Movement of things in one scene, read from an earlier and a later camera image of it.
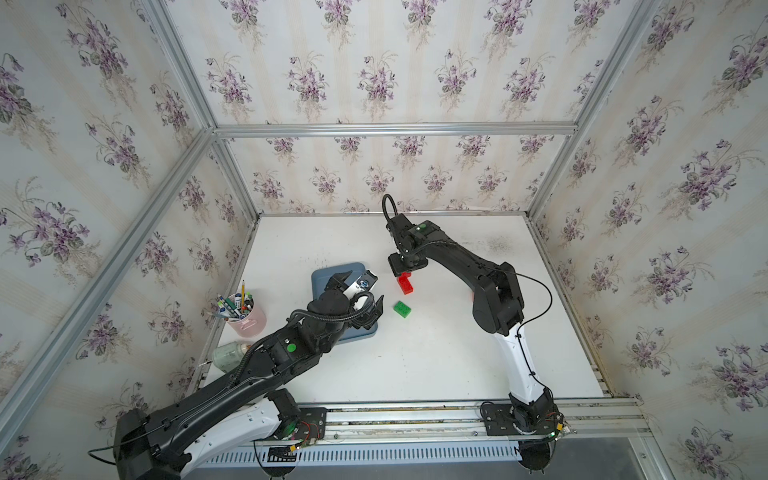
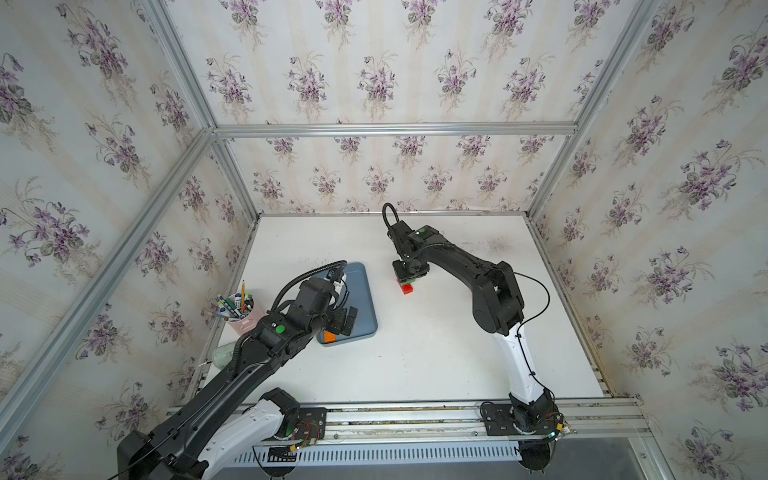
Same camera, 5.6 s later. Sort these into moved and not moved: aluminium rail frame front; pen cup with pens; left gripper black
Moved: left gripper black
Not moved: pen cup with pens; aluminium rail frame front
